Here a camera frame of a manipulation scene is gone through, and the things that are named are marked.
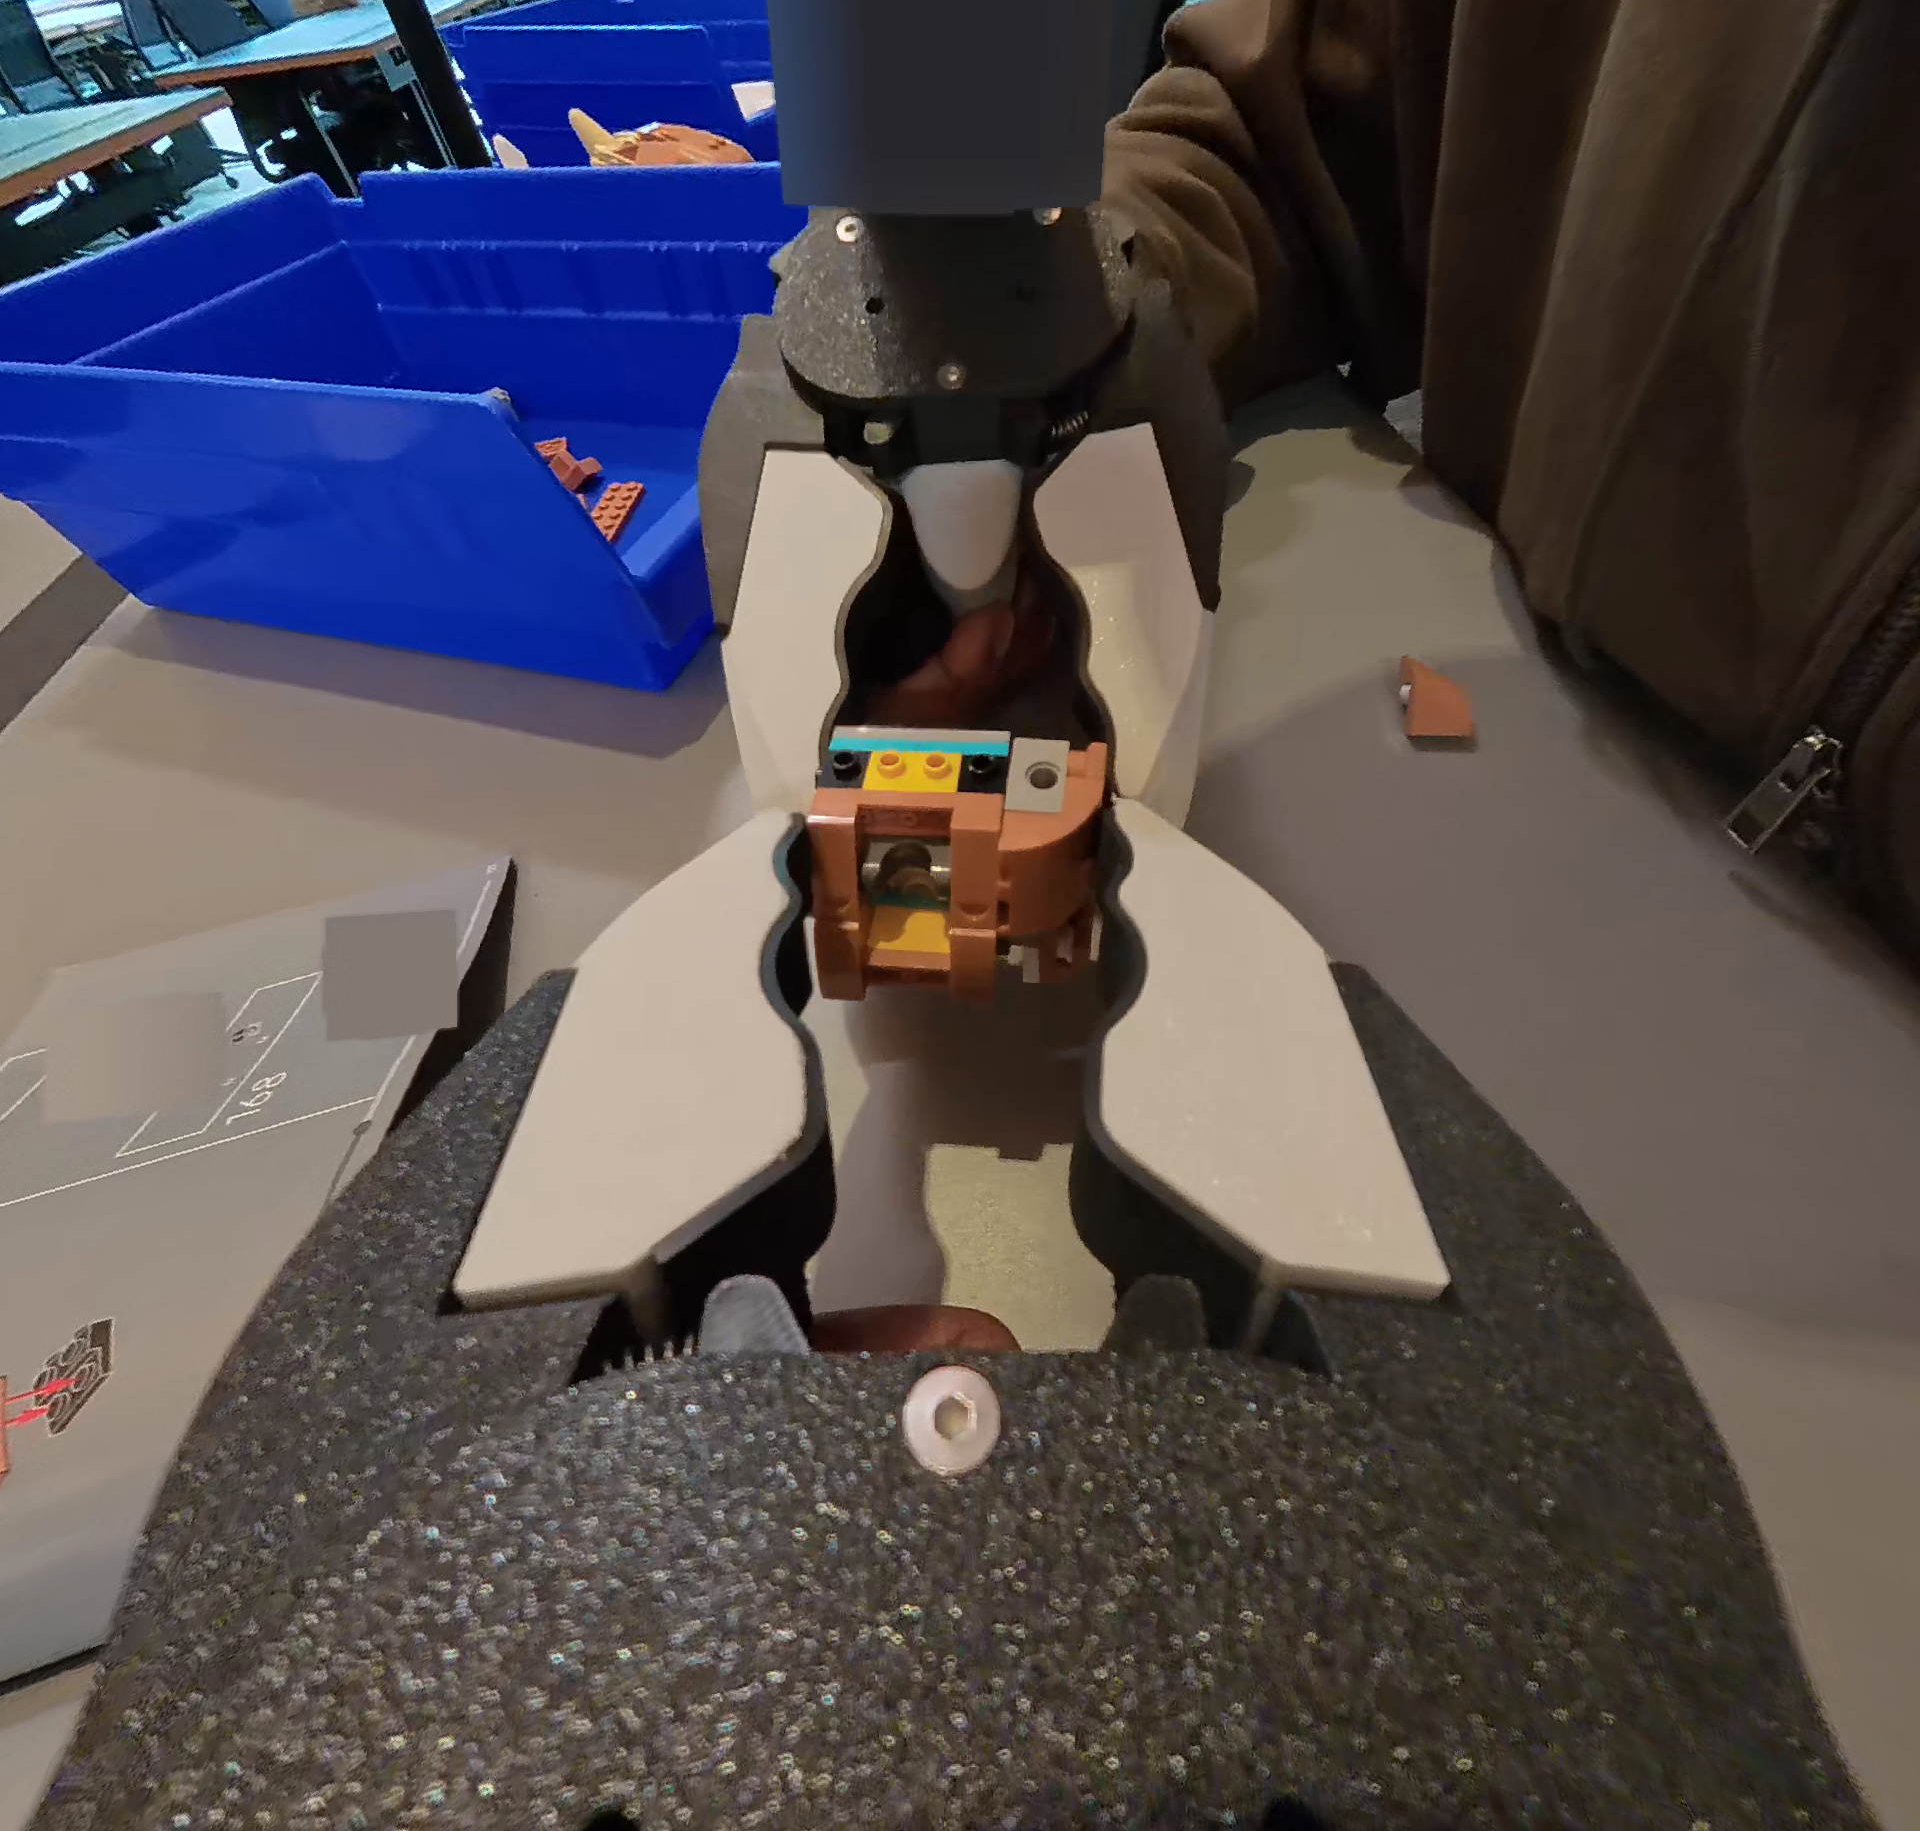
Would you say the brown background desk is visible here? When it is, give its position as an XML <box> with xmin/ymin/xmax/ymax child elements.
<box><xmin>0</xmin><ymin>87</ymin><xmax>234</xmax><ymax>210</ymax></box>
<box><xmin>149</xmin><ymin>0</ymin><xmax>579</xmax><ymax>97</ymax></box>

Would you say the grey instruction booklet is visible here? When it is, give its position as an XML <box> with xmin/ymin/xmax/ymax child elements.
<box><xmin>0</xmin><ymin>855</ymin><xmax>518</xmax><ymax>1692</ymax></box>

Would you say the colourful toy brick build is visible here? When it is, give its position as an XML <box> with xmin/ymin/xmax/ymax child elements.
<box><xmin>808</xmin><ymin>728</ymin><xmax>1112</xmax><ymax>1003</ymax></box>

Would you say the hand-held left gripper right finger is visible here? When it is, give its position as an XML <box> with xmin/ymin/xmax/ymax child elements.
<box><xmin>1082</xmin><ymin>798</ymin><xmax>1453</xmax><ymax>1346</ymax></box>

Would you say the person's right hand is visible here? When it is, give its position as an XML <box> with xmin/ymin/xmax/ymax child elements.
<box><xmin>869</xmin><ymin>567</ymin><xmax>1057</xmax><ymax>733</ymax></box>

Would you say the brown brick figure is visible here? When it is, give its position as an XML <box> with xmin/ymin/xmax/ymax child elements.
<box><xmin>567</xmin><ymin>105</ymin><xmax>759</xmax><ymax>163</ymax></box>

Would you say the pile of loose bricks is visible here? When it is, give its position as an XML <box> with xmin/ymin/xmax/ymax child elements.
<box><xmin>534</xmin><ymin>433</ymin><xmax>654</xmax><ymax>542</ymax></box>

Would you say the person's left hand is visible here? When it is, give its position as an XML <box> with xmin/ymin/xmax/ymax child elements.
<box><xmin>817</xmin><ymin>1304</ymin><xmax>1018</xmax><ymax>1357</ymax></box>

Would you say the grey desk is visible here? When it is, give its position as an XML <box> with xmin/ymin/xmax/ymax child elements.
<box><xmin>0</xmin><ymin>361</ymin><xmax>1920</xmax><ymax>1831</ymax></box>

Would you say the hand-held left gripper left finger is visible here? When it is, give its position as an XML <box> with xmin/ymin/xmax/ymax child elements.
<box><xmin>450</xmin><ymin>813</ymin><xmax>831</xmax><ymax>1311</ymax></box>

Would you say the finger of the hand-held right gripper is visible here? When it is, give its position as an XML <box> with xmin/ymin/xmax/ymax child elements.
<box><xmin>720</xmin><ymin>443</ymin><xmax>899</xmax><ymax>813</ymax></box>
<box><xmin>1028</xmin><ymin>421</ymin><xmax>1218</xmax><ymax>833</ymax></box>

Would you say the small brown slope brick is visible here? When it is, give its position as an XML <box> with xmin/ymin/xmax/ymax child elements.
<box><xmin>1397</xmin><ymin>657</ymin><xmax>1480</xmax><ymax>745</ymax></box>

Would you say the person's brown jacket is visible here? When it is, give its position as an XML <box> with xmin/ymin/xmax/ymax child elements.
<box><xmin>1407</xmin><ymin>0</ymin><xmax>1920</xmax><ymax>888</ymax></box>

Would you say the person's right forearm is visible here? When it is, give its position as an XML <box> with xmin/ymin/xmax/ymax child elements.
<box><xmin>1104</xmin><ymin>0</ymin><xmax>1450</xmax><ymax>407</ymax></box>

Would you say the blue plastic bin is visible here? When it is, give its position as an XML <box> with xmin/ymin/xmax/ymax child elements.
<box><xmin>450</xmin><ymin>0</ymin><xmax>781</xmax><ymax>163</ymax></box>
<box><xmin>0</xmin><ymin>173</ymin><xmax>798</xmax><ymax>695</ymax></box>

